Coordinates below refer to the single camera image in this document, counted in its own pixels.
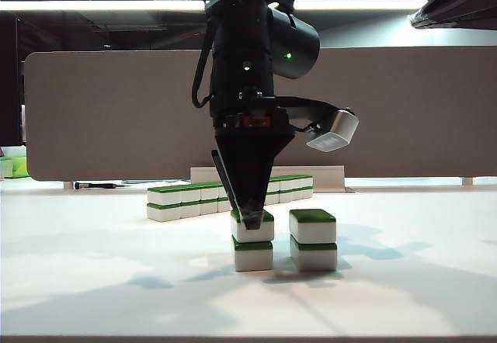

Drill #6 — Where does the green and white box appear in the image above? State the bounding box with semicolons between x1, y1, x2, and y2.
0;145;30;181

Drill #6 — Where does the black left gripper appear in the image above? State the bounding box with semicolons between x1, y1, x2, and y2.
210;109;297;230

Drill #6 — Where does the black pen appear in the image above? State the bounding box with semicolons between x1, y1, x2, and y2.
74;182;130;190

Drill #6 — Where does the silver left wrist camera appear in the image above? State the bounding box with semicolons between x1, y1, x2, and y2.
305;109;360;153

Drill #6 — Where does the long ceiling light strip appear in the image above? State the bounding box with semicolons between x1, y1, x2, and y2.
0;0;430;12

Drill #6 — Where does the black camera cable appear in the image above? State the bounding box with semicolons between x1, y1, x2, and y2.
291;122;324;135

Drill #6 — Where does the brown desk partition panel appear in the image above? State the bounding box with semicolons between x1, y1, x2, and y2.
23;46;497;183

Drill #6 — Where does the light paper sheet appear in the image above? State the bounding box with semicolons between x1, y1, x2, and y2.
123;179;192;187

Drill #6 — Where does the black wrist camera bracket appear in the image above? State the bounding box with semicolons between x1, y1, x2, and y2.
267;95;342;130

